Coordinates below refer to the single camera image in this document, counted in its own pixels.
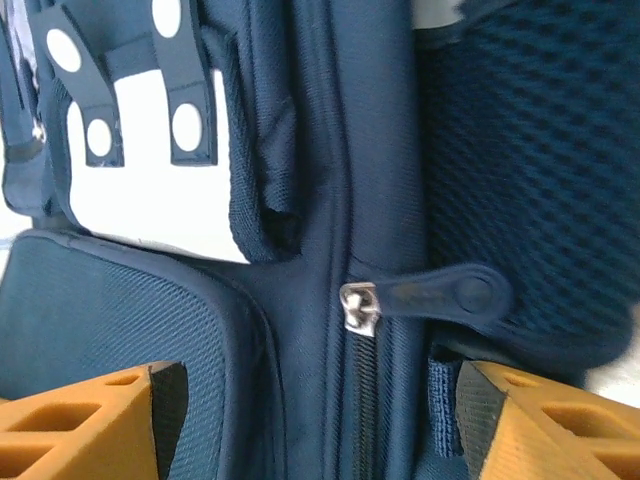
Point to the navy blue backpack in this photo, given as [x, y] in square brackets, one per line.
[300, 150]

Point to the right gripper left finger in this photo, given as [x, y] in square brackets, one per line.
[100, 435]

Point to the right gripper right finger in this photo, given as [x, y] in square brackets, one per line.
[550, 440]

